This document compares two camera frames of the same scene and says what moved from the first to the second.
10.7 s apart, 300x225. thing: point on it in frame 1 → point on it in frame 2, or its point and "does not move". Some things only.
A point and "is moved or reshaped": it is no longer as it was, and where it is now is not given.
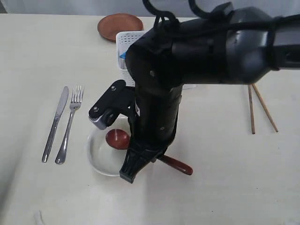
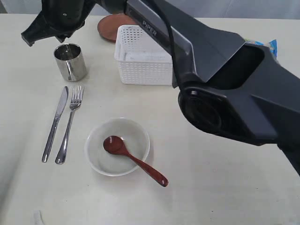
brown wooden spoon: x=119 y=139 → x=116 y=145
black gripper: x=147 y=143 → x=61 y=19
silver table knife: x=64 y=97 does not move
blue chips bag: x=123 y=56 is moved or reshaped
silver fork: x=77 y=99 does not move
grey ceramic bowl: x=107 y=158 does not move
